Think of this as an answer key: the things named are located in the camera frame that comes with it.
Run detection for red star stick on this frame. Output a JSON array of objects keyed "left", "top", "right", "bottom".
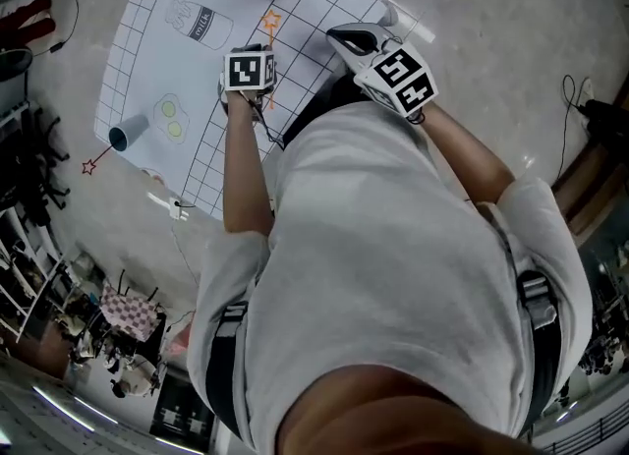
[{"left": 81, "top": 142, "right": 119, "bottom": 177}]

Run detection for metal storage shelf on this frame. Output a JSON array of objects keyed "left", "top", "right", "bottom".
[{"left": 0, "top": 206, "right": 80, "bottom": 346}]

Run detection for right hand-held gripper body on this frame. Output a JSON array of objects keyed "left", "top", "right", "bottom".
[{"left": 353, "top": 35, "right": 440, "bottom": 119}]

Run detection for person's left forearm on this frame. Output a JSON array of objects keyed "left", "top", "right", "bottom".
[{"left": 222, "top": 91, "right": 276, "bottom": 236}]

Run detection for black power adapter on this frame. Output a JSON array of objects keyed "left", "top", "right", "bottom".
[{"left": 583, "top": 97, "right": 629, "bottom": 133}]

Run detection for pink checkered cloth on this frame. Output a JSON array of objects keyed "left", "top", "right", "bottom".
[{"left": 99, "top": 281, "right": 159, "bottom": 344}]

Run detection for black backpack strap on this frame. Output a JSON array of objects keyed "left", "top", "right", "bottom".
[
  {"left": 515, "top": 269, "right": 564, "bottom": 437},
  {"left": 204, "top": 302, "right": 250, "bottom": 440}
]

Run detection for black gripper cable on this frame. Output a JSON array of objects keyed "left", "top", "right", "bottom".
[{"left": 239, "top": 91, "right": 287, "bottom": 150}]

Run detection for brown wooden furniture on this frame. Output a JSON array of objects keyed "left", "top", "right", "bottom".
[{"left": 550, "top": 136, "right": 629, "bottom": 248}]

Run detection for black cabinet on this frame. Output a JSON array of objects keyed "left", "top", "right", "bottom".
[{"left": 148, "top": 368, "right": 218, "bottom": 445}]

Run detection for white power strip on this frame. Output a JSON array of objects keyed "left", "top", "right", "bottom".
[{"left": 146, "top": 192, "right": 197, "bottom": 222}]

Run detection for black office chair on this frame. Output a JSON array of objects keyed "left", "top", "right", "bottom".
[{"left": 9, "top": 107, "right": 73, "bottom": 221}]

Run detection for person's black trousers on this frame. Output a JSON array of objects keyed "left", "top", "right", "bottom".
[{"left": 281, "top": 74, "right": 371, "bottom": 145}]

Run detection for person's grey shirt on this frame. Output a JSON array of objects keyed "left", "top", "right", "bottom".
[{"left": 188, "top": 100, "right": 595, "bottom": 455}]

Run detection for grey cup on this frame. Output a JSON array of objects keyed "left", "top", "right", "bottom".
[{"left": 107, "top": 113, "right": 150, "bottom": 152}]

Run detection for black round bin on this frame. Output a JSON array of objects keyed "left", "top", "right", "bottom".
[{"left": 0, "top": 46, "right": 34, "bottom": 84}]

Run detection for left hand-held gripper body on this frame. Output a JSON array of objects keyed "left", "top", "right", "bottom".
[{"left": 218, "top": 43, "right": 280, "bottom": 108}]

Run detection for person's chin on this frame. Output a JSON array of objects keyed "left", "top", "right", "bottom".
[{"left": 276, "top": 363, "right": 546, "bottom": 455}]

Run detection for orange star stick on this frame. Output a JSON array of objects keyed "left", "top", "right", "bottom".
[{"left": 259, "top": 9, "right": 283, "bottom": 111}]

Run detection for thin black floor cable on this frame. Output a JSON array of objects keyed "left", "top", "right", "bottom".
[{"left": 558, "top": 74, "right": 591, "bottom": 184}]

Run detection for white printed table mat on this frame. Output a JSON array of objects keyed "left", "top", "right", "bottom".
[{"left": 92, "top": 0, "right": 395, "bottom": 222}]

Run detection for person's right forearm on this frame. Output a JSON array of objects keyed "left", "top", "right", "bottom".
[{"left": 418, "top": 97, "right": 517, "bottom": 209}]

